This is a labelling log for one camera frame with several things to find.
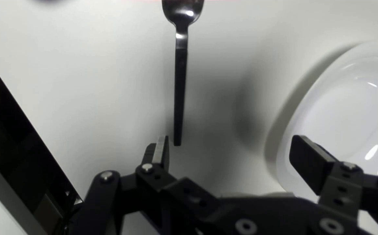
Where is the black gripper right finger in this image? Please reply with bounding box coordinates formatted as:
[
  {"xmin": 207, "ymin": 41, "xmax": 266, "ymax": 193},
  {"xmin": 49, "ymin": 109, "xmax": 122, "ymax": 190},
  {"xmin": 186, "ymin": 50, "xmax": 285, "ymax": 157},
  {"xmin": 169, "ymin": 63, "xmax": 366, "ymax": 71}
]
[{"xmin": 289, "ymin": 134, "xmax": 337, "ymax": 194}]

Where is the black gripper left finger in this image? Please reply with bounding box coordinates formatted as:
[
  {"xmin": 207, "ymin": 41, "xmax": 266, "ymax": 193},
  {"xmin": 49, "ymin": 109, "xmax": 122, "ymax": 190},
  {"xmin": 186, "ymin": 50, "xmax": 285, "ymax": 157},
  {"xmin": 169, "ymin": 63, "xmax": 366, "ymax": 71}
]
[{"xmin": 142, "ymin": 135, "xmax": 169, "ymax": 169}]

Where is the black-handled teaspoon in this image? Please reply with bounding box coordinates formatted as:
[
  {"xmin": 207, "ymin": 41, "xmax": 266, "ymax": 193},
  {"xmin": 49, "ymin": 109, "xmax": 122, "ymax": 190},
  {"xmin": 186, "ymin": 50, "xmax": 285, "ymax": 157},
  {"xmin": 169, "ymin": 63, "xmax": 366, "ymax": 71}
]
[{"xmin": 162, "ymin": 0, "xmax": 205, "ymax": 146}]

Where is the white ceramic plate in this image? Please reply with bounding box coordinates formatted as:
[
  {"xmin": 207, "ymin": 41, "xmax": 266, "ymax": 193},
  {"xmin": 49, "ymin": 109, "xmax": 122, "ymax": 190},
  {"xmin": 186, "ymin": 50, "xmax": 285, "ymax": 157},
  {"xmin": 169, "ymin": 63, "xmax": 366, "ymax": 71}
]
[{"xmin": 276, "ymin": 40, "xmax": 378, "ymax": 202}]

